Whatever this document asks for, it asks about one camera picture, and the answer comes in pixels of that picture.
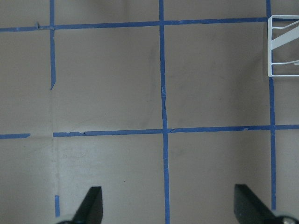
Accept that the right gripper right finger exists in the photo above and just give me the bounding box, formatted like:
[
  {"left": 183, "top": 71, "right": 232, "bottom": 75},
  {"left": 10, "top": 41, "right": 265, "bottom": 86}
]
[{"left": 234, "top": 184, "right": 299, "bottom": 224}]

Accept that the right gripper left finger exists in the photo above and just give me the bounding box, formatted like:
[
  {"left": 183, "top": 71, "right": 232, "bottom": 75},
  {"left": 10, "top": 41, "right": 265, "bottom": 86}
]
[{"left": 55, "top": 186, "right": 103, "bottom": 224}]

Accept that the white wire cup rack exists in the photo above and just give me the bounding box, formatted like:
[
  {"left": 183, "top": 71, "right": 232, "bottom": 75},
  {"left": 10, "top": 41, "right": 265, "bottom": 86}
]
[{"left": 267, "top": 15, "right": 299, "bottom": 78}]

